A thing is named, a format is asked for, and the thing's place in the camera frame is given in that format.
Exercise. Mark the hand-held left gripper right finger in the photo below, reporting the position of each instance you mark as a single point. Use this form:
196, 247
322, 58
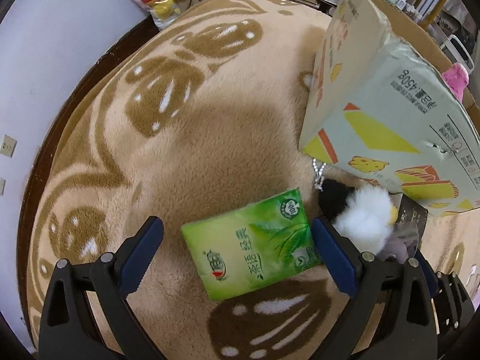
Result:
333, 255

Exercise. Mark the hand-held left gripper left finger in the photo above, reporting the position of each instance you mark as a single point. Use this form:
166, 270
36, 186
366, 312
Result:
144, 251

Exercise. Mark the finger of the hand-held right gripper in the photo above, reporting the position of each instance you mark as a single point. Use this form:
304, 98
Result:
452, 300

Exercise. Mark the green tissue pack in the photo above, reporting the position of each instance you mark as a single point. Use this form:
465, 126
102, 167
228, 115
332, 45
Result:
247, 247

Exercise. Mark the printed cardboard box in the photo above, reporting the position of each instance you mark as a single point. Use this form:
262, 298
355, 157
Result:
375, 112

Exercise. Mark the pink plush toy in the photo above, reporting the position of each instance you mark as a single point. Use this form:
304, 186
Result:
455, 80

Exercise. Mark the grey translucent pouch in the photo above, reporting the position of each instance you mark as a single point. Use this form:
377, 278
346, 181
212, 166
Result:
403, 240

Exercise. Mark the black packet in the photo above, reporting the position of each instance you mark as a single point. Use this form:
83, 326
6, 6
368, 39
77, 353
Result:
410, 213

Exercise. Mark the beige floral blanket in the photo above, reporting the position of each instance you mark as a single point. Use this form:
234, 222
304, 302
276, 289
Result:
210, 138

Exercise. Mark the white trolley cart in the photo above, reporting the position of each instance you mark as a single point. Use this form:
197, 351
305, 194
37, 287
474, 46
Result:
467, 58

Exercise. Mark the bag of yellow toys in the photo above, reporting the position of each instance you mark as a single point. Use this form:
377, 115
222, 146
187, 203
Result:
165, 7

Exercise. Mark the wall socket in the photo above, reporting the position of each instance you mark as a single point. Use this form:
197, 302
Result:
2, 186
7, 146

